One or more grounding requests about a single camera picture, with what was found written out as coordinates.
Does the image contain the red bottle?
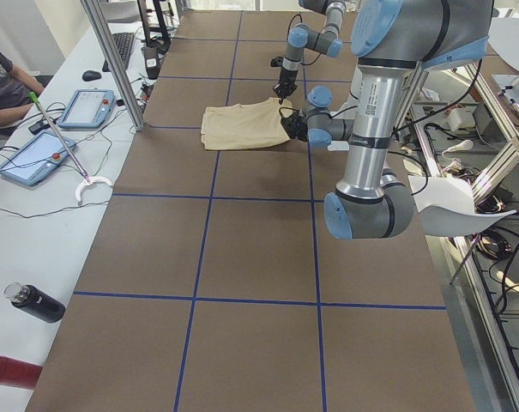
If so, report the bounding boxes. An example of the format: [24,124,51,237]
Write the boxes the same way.
[0,355,43,390]

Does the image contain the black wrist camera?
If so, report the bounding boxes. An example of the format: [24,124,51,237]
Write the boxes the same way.
[270,56,284,68]
[279,107,307,142]

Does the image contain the far blue teach pendant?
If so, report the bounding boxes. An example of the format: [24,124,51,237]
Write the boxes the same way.
[57,89,116,130]

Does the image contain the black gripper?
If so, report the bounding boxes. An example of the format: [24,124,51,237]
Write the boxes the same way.
[273,67,299,104]
[287,112,308,142]

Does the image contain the seated person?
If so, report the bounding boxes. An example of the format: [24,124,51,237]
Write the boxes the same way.
[0,51,45,128]

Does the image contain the black thermos bottle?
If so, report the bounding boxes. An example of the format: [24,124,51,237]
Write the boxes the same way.
[3,282,65,324]

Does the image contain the black monitor stand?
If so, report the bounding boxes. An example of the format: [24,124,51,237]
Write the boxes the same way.
[136,0,172,55]

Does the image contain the aluminium frame post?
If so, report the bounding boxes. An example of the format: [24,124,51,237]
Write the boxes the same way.
[80,0,145,131]

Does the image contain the black keyboard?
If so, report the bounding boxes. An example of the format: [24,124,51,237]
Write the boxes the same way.
[112,32,136,70]

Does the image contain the beige long-sleeve printed shirt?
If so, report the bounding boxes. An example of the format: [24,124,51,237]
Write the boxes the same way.
[201,98,290,151]

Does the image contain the near blue teach pendant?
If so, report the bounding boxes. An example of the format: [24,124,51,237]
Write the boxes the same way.
[0,130,69,186]

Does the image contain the blue teach pendant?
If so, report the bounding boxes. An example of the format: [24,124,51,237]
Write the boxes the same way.
[0,130,69,186]
[57,89,116,130]

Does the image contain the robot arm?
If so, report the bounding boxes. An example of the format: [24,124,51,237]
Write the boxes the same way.
[273,0,348,102]
[281,1,493,239]

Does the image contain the black computer mouse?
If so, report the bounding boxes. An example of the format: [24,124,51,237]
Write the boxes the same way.
[81,70,102,82]

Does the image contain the white hook reacher stick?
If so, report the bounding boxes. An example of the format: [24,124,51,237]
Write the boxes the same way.
[29,92,112,205]

